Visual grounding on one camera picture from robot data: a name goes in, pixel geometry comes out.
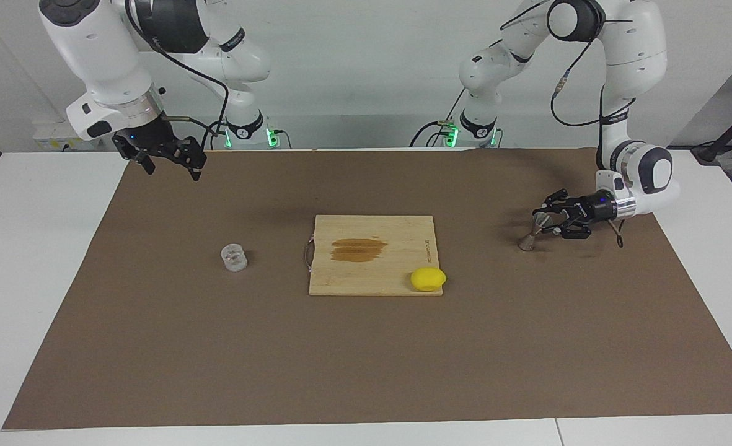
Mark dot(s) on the yellow lemon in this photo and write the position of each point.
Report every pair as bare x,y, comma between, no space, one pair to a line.
428,279

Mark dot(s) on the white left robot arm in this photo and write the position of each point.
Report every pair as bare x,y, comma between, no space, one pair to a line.
635,56

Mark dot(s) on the clear glass cup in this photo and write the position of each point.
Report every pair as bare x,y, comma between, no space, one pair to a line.
234,258

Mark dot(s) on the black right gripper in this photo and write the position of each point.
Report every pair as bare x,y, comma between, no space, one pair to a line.
150,136

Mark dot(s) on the metal jigger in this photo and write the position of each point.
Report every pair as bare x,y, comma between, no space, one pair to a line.
525,243

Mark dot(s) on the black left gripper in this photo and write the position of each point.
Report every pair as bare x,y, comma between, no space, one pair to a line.
595,209

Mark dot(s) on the wooden cutting board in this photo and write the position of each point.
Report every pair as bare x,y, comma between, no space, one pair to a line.
372,272

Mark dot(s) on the white wall socket box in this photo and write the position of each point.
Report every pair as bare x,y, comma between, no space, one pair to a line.
62,133

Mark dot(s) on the brown table mat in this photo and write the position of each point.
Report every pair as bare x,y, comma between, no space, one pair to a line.
217,347

